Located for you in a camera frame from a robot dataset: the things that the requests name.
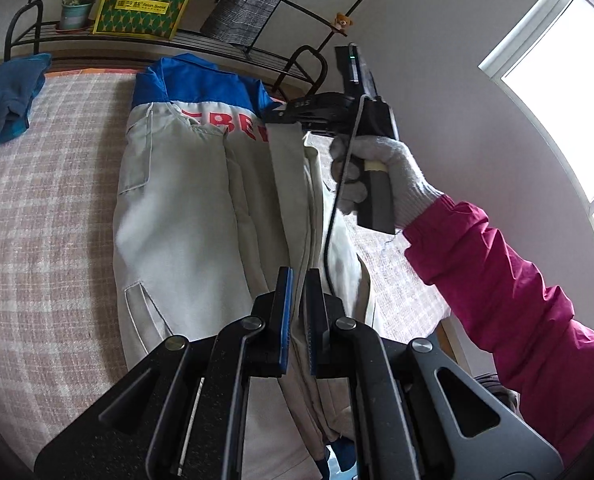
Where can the pink plaid blanket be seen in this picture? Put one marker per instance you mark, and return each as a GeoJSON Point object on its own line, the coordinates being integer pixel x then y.
{"type": "Point", "coordinates": [42, 260]}

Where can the window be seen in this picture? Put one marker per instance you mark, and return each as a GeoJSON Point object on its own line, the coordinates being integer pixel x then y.
{"type": "Point", "coordinates": [567, 75]}

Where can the black metal clothes rack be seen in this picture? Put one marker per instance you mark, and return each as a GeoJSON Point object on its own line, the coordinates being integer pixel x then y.
{"type": "Point", "coordinates": [308, 48]}

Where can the white and blue jacket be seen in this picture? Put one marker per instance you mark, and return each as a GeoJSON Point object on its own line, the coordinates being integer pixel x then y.
{"type": "Point", "coordinates": [187, 210]}

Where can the potted plant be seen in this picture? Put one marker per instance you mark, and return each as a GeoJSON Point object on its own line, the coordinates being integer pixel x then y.
{"type": "Point", "coordinates": [74, 15]}

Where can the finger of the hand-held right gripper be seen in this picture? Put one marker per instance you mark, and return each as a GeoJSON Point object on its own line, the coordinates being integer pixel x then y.
{"type": "Point", "coordinates": [284, 112]}

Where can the grey plaid coat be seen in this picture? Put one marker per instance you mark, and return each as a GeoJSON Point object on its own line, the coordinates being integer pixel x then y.
{"type": "Point", "coordinates": [257, 0]}

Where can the person's right hand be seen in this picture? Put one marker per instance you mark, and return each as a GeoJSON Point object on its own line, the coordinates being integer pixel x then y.
{"type": "Point", "coordinates": [412, 185]}

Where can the yellow and green bag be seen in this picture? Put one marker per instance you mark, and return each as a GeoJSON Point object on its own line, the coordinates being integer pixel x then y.
{"type": "Point", "coordinates": [142, 10]}

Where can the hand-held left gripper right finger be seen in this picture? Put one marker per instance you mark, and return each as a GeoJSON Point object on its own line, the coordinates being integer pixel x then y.
{"type": "Point", "coordinates": [309, 320]}

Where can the person's right forearm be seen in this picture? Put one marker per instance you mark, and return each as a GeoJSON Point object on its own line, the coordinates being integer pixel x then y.
{"type": "Point", "coordinates": [502, 310]}

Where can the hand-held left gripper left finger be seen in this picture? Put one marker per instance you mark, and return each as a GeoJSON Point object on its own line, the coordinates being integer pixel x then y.
{"type": "Point", "coordinates": [288, 310]}

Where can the dark blue garment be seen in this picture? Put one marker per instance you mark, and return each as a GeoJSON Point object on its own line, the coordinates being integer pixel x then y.
{"type": "Point", "coordinates": [7, 95]}

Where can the small teddy bear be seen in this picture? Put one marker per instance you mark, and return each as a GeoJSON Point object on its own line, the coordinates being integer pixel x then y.
{"type": "Point", "coordinates": [342, 21]}

